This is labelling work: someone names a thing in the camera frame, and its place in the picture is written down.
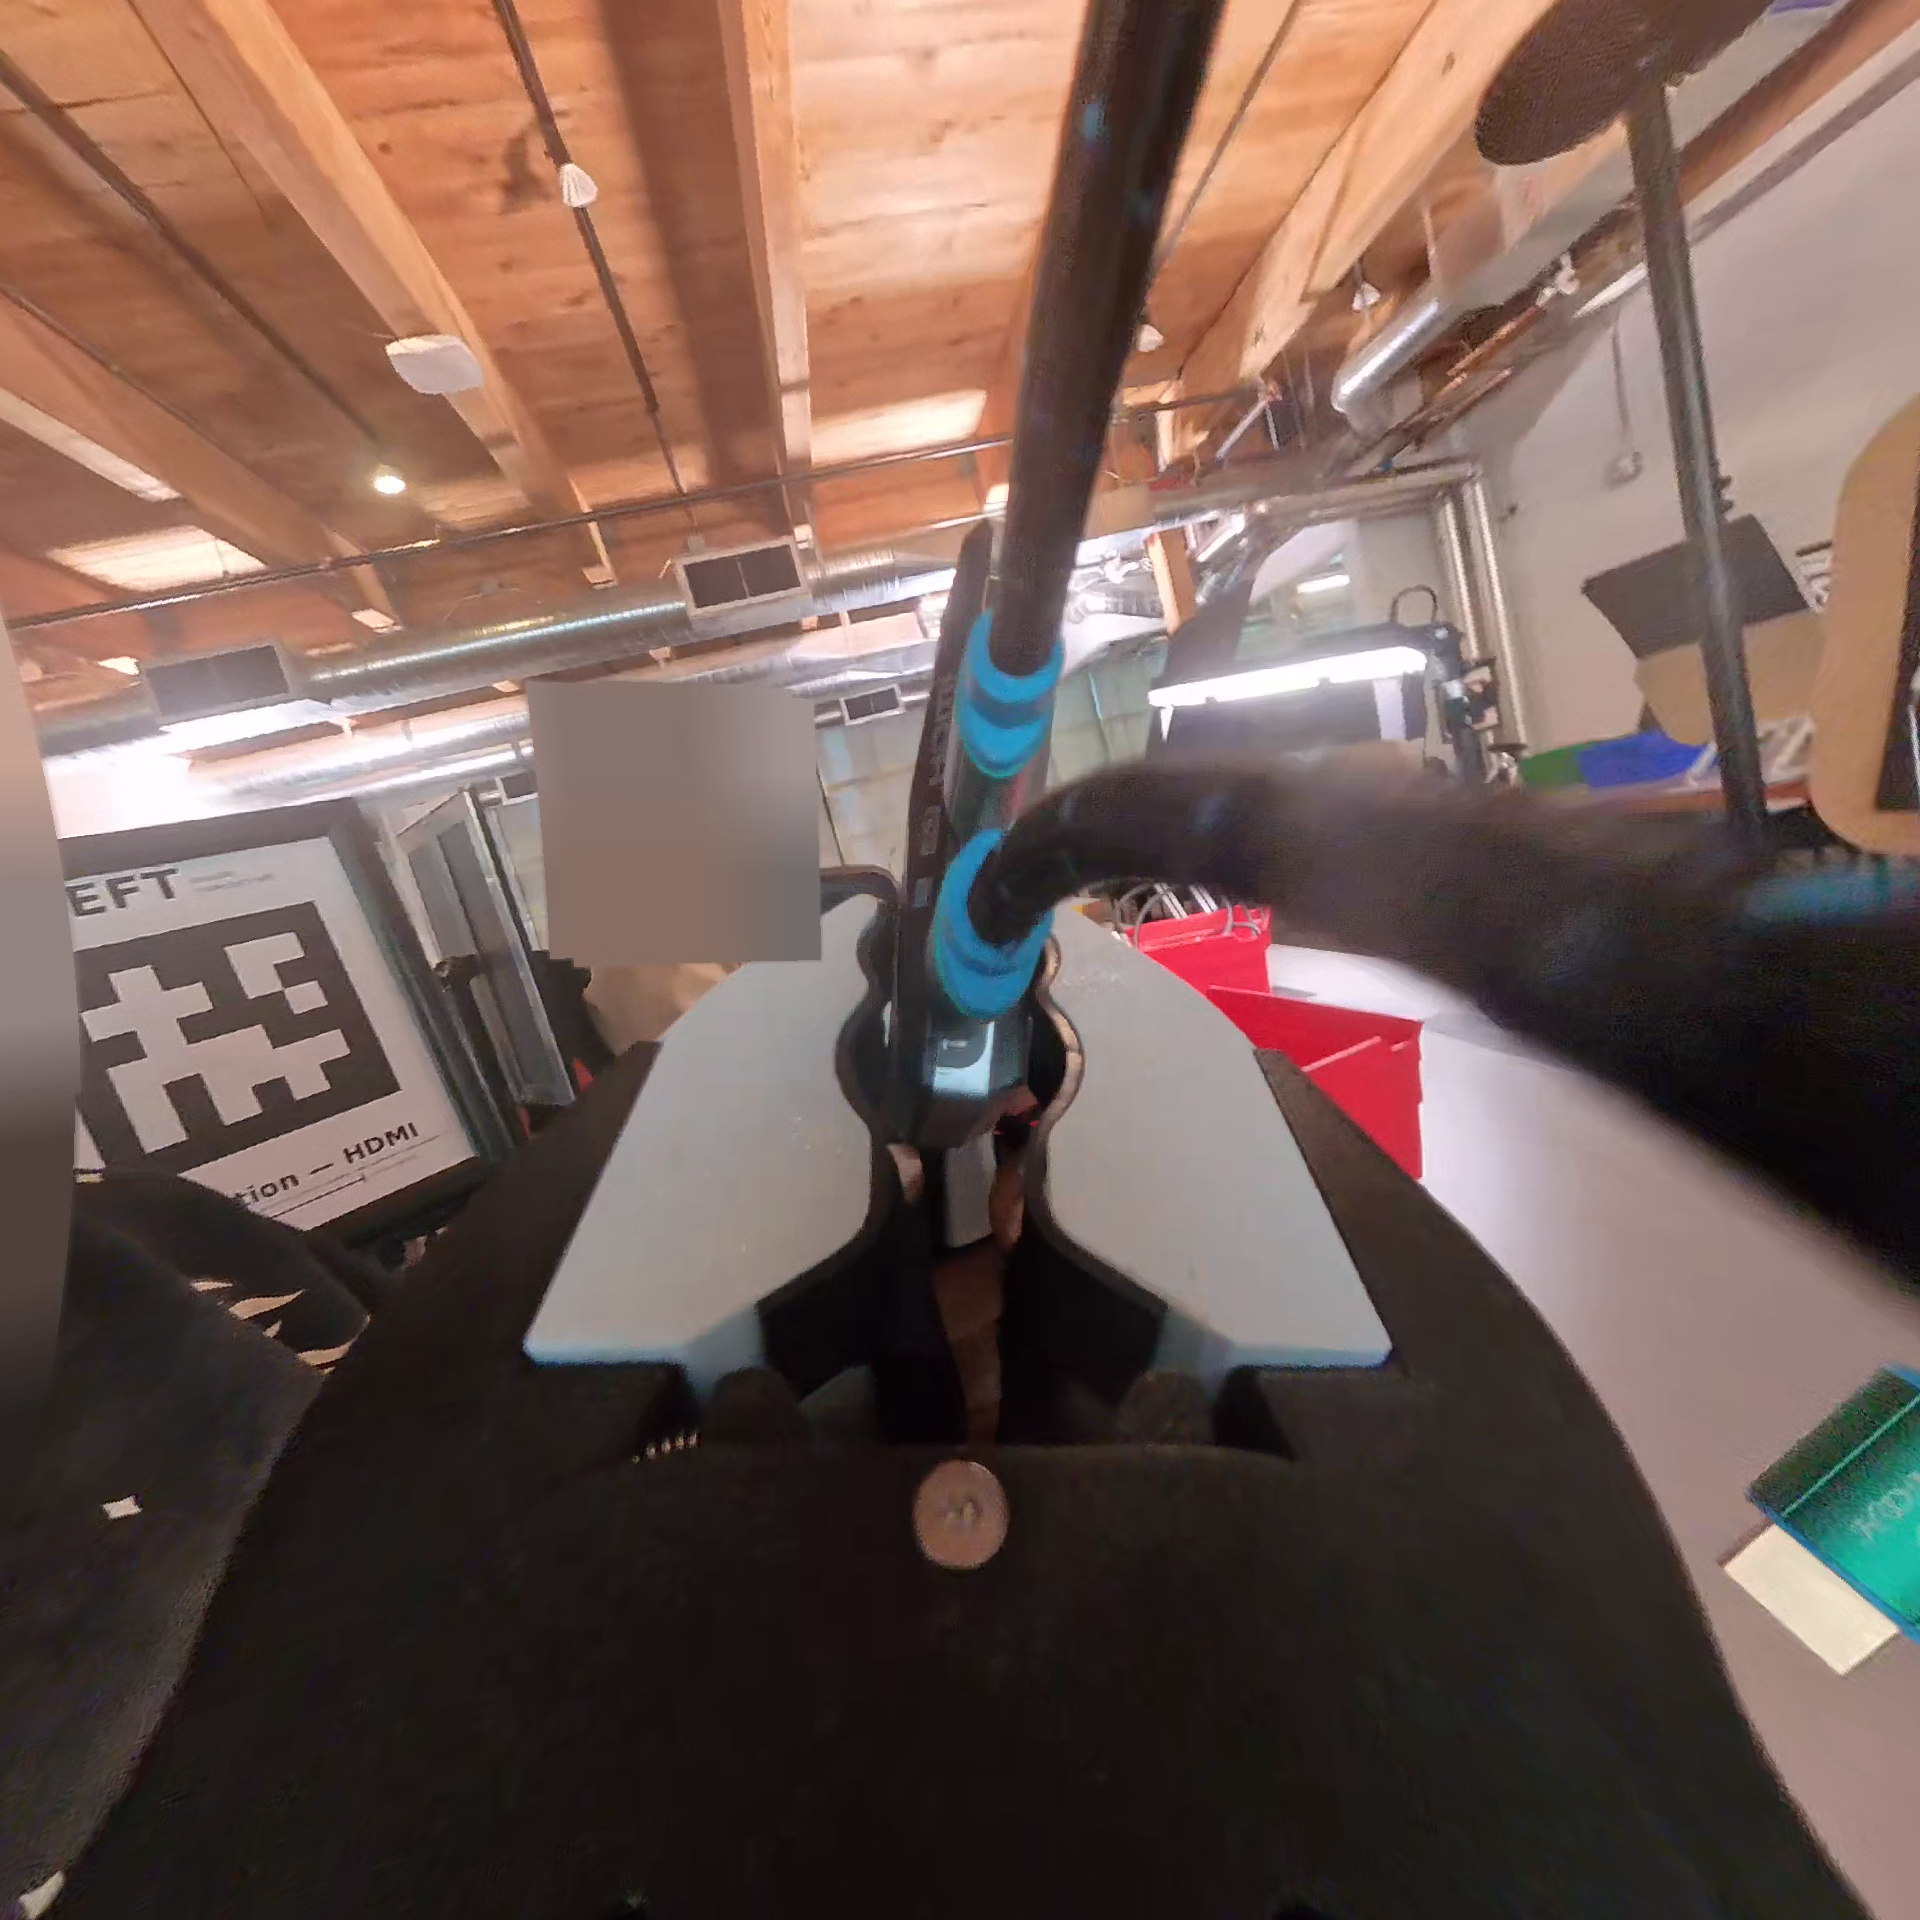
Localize green box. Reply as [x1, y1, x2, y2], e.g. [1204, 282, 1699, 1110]
[1746, 1365, 1920, 1643]

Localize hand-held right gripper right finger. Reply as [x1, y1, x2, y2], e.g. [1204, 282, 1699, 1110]
[1027, 903, 1396, 1379]

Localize bright light panel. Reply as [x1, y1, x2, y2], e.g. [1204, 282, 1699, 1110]
[1148, 622, 1433, 714]

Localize blue plastic bin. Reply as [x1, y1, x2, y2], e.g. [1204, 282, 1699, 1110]
[1575, 731, 1712, 788]

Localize silver pipe duct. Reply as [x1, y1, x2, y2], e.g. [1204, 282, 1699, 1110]
[1332, 277, 1503, 437]

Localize red plastic bin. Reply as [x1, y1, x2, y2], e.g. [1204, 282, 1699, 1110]
[1124, 908, 1279, 995]
[1207, 982, 1427, 1182]

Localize silver air duct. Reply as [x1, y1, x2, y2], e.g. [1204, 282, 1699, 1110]
[299, 562, 976, 706]

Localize grey metal frame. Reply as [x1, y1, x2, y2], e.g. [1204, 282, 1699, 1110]
[394, 787, 578, 1113]

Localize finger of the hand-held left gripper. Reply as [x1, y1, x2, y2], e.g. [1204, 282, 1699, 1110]
[0, 630, 81, 1419]

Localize black flat panel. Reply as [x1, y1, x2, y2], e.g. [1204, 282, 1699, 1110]
[1581, 517, 1813, 662]

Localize brown cardboard box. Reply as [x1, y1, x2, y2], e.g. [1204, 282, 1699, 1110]
[1635, 614, 1825, 751]

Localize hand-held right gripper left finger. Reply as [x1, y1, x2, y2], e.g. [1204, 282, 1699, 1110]
[527, 892, 909, 1389]

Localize ceiling vent grille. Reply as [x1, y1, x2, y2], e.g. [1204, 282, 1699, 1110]
[143, 643, 296, 722]
[672, 539, 811, 617]

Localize person's black patterned clothing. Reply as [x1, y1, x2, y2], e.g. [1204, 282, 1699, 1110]
[0, 1162, 452, 1920]

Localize black light stand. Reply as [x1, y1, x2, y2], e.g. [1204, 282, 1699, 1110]
[1476, 0, 1801, 842]

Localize white paper label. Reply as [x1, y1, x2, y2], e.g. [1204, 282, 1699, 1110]
[1722, 1523, 1904, 1676]

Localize black hdmi cable blue rings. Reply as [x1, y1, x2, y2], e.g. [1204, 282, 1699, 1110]
[885, 0, 1920, 1291]

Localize plywood board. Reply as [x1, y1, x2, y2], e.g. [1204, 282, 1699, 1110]
[1808, 398, 1920, 857]

